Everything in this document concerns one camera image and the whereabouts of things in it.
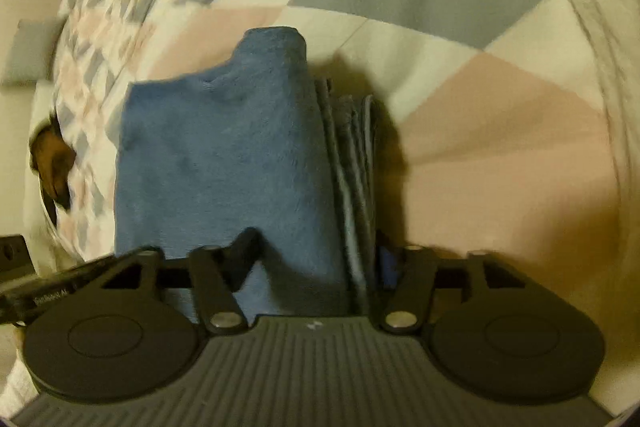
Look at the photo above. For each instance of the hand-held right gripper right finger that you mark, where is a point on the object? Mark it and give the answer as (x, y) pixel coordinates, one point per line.
(389, 267)

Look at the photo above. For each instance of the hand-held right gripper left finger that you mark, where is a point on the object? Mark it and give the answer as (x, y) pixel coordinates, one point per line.
(245, 248)

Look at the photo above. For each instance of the blue denim jeans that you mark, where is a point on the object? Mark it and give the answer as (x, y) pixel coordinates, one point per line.
(225, 147)

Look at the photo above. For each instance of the dark brown object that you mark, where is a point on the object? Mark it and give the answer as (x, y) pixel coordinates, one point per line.
(52, 162)

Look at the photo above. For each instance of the white bed sheet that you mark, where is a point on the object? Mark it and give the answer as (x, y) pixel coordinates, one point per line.
(42, 107)

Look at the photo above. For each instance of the patchwork diamond pattern quilt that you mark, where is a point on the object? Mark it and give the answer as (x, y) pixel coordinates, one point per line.
(450, 72)

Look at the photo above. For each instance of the grey cushion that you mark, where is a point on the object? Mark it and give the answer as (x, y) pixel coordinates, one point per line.
(30, 52)

